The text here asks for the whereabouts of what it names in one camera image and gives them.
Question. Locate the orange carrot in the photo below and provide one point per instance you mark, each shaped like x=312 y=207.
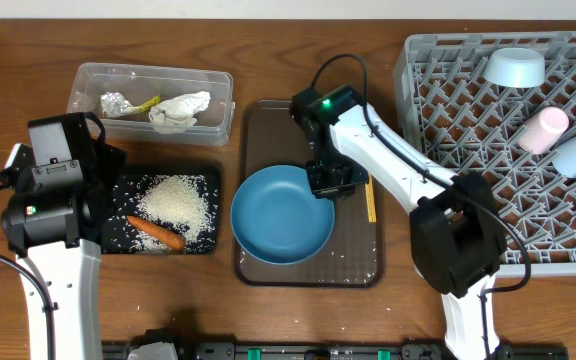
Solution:
x=170 y=239

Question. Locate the green foil snack wrapper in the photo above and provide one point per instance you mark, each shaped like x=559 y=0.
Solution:
x=115 y=105

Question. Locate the light blue bowl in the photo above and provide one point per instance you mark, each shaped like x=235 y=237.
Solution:
x=515 y=68

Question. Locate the clear plastic bin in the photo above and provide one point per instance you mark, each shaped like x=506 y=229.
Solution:
x=138 y=84

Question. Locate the white tissue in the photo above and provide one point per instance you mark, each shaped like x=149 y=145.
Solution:
x=177 y=115

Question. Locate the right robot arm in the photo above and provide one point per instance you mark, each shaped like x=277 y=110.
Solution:
x=456 y=238

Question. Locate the grey dishwasher rack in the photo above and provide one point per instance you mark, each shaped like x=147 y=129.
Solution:
x=449 y=112

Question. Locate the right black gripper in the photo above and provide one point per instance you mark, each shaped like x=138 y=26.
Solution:
x=336 y=177

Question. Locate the white rice pile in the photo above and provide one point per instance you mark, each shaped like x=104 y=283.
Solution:
x=175 y=202

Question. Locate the black waste tray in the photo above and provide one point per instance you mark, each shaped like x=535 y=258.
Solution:
x=213 y=175

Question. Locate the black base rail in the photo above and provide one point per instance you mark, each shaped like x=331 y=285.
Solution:
x=165 y=344

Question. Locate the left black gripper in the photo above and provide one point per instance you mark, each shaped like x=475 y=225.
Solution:
x=109 y=163

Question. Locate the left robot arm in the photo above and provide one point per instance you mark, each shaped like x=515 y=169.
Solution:
x=61 y=291

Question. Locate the wooden chopstick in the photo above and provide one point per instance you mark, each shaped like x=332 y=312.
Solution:
x=369 y=200
x=373 y=202

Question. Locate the brown serving tray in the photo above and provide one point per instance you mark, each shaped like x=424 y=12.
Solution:
x=354 y=256

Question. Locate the white pink cup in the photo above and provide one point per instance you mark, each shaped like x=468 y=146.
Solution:
x=543 y=130

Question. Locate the dark blue plate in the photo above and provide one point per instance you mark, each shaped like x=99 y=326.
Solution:
x=276 y=219

